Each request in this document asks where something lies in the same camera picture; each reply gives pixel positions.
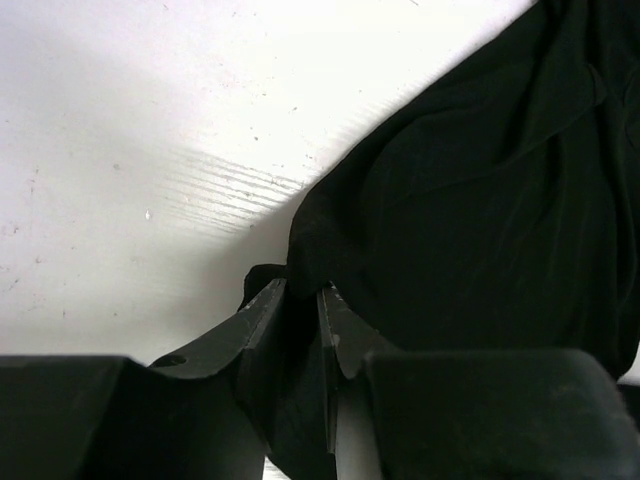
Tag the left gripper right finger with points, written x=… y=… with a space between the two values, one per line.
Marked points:
x=532 y=414

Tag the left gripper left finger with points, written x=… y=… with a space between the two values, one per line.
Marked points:
x=199 y=412

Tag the black tank top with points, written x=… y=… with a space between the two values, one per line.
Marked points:
x=499 y=209

